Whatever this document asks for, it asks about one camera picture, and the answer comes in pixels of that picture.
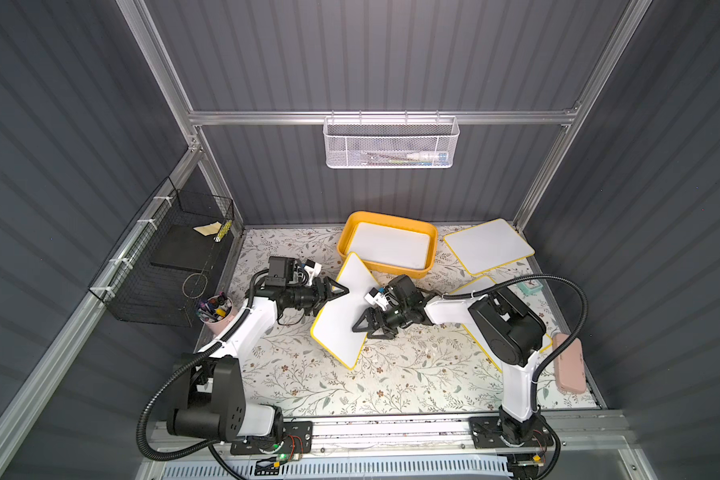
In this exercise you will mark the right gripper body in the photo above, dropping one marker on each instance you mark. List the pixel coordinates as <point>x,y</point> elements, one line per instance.
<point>385,315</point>

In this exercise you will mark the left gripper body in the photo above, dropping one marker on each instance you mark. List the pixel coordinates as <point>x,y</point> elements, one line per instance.
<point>321,292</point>

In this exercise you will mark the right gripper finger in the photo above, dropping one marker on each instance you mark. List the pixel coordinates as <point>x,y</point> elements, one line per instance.
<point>369,323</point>
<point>382,334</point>

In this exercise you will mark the whiteboard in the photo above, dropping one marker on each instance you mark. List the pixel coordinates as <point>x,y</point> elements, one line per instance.
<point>488,246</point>
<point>390,246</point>
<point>332,328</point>

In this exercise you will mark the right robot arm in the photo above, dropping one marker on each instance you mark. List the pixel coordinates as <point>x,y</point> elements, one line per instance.
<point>500,322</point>

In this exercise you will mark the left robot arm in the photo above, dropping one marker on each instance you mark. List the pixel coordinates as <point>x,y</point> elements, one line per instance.
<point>209,401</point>

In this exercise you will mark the right whiteboard under arm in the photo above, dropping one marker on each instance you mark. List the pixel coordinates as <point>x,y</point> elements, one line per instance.
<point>479,283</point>

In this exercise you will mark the yellow plastic storage box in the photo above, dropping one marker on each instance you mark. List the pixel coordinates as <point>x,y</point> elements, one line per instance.
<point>392,221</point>

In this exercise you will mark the pink pen cup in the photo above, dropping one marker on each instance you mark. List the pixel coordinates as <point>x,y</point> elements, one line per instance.
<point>216,312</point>

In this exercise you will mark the yellow sticky note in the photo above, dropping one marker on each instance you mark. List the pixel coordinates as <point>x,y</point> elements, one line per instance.
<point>209,229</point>

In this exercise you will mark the small mint green clock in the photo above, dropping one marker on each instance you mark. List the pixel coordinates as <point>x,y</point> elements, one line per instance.
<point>531,287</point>

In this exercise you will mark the markers in white basket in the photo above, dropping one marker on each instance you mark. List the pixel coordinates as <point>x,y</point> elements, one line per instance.
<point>434,159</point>

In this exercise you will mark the pink eraser case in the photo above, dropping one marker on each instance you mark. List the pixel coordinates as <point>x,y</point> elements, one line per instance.
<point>569,369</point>

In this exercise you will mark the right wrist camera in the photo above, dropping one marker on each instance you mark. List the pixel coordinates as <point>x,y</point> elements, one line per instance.
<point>399,292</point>

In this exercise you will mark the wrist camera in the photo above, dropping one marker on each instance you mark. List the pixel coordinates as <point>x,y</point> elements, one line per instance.
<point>399,292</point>
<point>287,271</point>

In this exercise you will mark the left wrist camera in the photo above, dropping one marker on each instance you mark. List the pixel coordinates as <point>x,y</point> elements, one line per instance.
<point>287,271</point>

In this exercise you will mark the black wire basket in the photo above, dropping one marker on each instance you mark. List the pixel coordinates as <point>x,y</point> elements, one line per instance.
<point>165,267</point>

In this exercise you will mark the white wire mesh basket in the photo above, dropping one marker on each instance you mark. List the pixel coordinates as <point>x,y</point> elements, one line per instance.
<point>345,135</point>

